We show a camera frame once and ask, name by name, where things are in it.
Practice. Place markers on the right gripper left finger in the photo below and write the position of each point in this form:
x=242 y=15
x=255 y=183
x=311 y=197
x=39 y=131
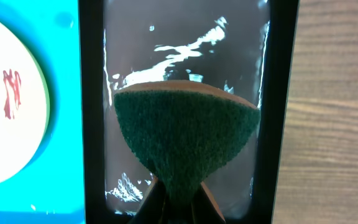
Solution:
x=152 y=208

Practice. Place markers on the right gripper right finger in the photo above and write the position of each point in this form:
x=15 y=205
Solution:
x=204 y=207

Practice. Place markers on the green scrubbing sponge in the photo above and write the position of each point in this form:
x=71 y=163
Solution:
x=182 y=131

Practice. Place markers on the yellow-green plate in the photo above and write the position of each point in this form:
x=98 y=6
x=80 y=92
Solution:
x=24 y=104

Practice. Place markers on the teal plastic tray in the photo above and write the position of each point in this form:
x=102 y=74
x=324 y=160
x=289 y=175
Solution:
x=50 y=188

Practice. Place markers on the black water tray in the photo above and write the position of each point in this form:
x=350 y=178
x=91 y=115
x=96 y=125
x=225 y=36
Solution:
x=242 y=47

